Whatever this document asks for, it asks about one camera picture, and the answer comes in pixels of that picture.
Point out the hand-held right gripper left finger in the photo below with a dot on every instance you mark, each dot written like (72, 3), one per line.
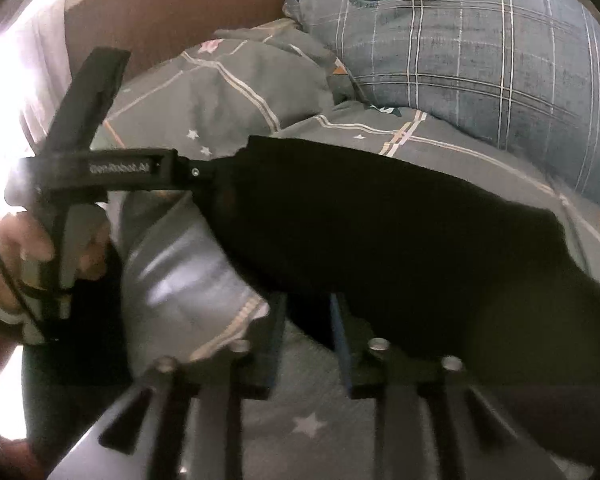
(276, 340)

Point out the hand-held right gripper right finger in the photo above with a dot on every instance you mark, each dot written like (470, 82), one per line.
(341, 345)

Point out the white curtain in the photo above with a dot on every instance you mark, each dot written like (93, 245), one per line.
(42, 70)

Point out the grey star-print duvet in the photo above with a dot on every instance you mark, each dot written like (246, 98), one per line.
(215, 100)

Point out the person's left hand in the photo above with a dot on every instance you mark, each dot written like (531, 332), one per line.
(26, 240)

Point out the blue plaid pillow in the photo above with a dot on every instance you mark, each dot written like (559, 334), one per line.
(470, 50)

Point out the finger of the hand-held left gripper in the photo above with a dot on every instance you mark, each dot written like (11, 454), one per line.
(196, 171)

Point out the person's dark clothing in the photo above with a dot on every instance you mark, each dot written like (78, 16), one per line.
(75, 370)

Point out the black pants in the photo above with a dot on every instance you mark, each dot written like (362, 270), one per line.
(410, 260)

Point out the brown wooden headboard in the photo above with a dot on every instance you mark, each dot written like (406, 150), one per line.
(180, 5)

